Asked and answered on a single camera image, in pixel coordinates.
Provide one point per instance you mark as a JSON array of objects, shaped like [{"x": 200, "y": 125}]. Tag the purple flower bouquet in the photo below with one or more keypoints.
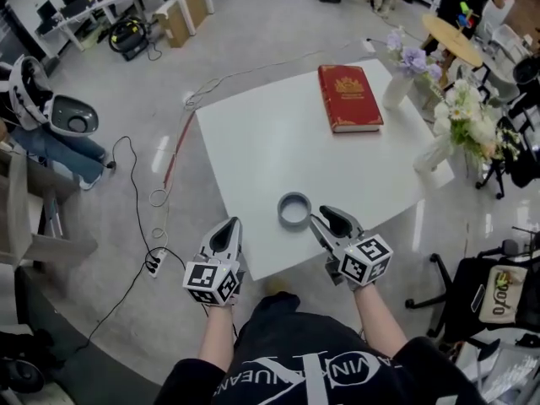
[{"x": 411, "y": 57}]

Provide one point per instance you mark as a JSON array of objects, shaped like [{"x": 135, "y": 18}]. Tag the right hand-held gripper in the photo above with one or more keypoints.
[{"x": 367, "y": 260}]

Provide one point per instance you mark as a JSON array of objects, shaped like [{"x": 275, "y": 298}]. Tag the white table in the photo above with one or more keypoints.
[{"x": 506, "y": 374}]

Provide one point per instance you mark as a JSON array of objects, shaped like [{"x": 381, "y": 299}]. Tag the cardboard box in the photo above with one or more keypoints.
[{"x": 179, "y": 19}]

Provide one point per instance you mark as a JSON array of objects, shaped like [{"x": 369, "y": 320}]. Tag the person's tan shoe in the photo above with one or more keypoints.
[{"x": 276, "y": 286}]

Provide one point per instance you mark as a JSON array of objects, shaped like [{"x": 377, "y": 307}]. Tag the wooden shelf cabinet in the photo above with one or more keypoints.
[{"x": 63, "y": 247}]

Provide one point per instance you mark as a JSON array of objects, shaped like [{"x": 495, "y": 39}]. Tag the white grey wearable device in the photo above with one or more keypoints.
[{"x": 71, "y": 116}]

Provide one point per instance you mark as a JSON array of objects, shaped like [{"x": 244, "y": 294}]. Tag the red thin pole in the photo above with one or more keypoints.
[{"x": 179, "y": 146}]

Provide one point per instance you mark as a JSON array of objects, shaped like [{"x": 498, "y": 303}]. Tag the red hardcover book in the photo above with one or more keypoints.
[{"x": 350, "y": 95}]

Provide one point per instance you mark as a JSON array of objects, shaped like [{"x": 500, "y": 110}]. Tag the white power strip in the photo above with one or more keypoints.
[{"x": 156, "y": 264}]

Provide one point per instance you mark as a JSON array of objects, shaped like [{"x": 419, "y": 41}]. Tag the person's right forearm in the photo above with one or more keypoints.
[{"x": 375, "y": 319}]

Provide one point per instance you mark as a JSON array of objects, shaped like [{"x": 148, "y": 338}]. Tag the grey tape roll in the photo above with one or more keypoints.
[{"x": 291, "y": 225}]

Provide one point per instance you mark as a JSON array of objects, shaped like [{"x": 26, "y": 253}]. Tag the white flower bouquet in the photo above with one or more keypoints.
[{"x": 468, "y": 116}]

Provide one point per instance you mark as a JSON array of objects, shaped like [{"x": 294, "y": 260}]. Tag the person's left forearm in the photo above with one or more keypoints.
[{"x": 217, "y": 336}]

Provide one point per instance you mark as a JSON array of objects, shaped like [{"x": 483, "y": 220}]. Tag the round wooden side table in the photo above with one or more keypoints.
[{"x": 447, "y": 40}]

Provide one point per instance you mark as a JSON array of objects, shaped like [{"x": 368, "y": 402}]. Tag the black laptop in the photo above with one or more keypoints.
[{"x": 47, "y": 15}]

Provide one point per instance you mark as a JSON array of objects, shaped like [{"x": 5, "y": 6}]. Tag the beige canvas bag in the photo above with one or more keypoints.
[{"x": 504, "y": 306}]

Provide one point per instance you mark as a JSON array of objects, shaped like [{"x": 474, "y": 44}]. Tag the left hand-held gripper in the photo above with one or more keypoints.
[{"x": 211, "y": 277}]

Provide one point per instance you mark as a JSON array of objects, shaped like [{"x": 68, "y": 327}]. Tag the black office chair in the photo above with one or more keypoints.
[
  {"x": 464, "y": 293},
  {"x": 523, "y": 171}
]

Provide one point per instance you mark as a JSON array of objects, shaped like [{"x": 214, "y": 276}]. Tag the person's black printed shirt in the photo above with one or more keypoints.
[{"x": 295, "y": 336}]

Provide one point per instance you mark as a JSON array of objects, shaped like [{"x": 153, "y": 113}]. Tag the colourful block toy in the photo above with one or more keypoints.
[{"x": 464, "y": 17}]

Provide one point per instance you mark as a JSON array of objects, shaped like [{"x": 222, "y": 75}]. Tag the white ceramic vase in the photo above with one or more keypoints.
[
  {"x": 430, "y": 156},
  {"x": 396, "y": 93}
]

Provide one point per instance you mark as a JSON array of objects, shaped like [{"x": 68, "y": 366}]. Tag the black smartphone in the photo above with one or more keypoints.
[{"x": 478, "y": 298}]

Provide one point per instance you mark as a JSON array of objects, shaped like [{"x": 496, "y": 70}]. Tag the black yellow vacuum cleaner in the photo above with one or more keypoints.
[{"x": 126, "y": 38}]

